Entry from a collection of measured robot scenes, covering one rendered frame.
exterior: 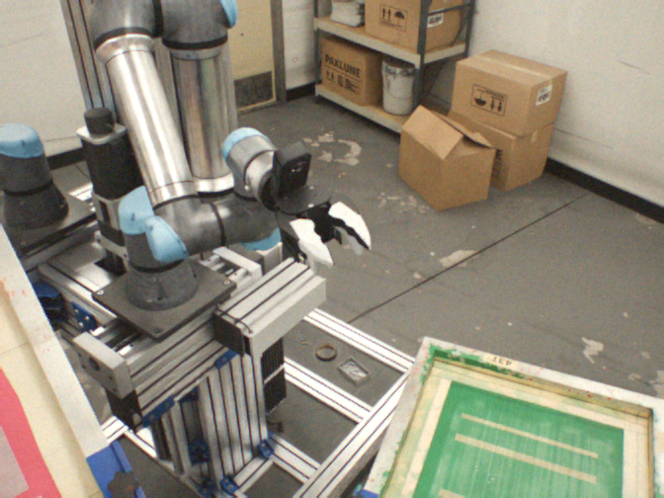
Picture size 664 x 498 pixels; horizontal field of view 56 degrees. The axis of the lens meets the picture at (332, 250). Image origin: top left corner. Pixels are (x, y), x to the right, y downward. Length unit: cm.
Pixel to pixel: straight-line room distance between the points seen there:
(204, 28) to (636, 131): 345
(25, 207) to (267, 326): 68
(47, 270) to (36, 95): 306
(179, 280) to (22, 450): 44
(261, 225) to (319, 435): 149
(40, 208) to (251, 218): 79
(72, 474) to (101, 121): 73
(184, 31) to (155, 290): 52
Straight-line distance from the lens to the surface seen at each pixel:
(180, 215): 98
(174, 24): 112
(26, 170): 165
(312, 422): 244
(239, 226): 100
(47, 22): 460
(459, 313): 325
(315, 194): 84
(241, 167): 95
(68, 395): 108
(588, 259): 384
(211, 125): 120
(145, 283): 132
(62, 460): 110
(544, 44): 449
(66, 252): 175
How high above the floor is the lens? 211
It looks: 36 degrees down
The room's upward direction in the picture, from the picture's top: straight up
